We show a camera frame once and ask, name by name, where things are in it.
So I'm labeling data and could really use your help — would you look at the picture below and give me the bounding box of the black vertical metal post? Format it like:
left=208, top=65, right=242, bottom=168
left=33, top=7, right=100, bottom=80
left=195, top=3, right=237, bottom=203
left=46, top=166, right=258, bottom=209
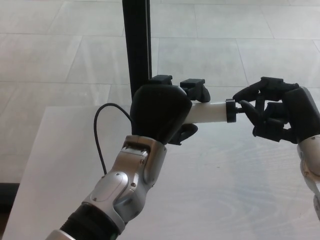
left=121, top=0, right=154, bottom=102

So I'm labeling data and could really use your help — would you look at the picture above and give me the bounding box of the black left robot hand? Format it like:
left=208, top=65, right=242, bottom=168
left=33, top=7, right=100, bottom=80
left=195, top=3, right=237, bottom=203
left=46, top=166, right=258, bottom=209
left=129, top=74, right=212, bottom=146

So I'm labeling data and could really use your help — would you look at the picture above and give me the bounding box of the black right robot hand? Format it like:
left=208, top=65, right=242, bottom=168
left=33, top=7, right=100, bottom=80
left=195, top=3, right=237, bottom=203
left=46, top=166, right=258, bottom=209
left=232, top=76, right=316, bottom=145

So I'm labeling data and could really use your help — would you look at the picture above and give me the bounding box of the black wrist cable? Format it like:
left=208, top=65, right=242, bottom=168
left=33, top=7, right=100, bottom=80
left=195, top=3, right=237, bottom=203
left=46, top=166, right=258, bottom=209
left=93, top=103, right=134, bottom=176

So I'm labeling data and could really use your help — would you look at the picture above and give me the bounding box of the white air pump black handle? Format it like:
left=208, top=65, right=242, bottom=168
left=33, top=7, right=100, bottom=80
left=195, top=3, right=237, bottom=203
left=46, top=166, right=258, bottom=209
left=184, top=98, right=245, bottom=125

